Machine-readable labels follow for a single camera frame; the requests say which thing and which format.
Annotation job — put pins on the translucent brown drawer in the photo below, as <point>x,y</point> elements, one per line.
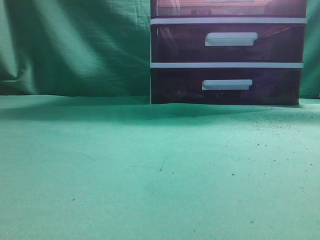
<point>227,43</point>
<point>225,86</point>
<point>276,8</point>

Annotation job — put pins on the green table cloth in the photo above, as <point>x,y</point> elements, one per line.
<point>114,168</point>

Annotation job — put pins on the green cloth backdrop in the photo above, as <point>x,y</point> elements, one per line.
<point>98,48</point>

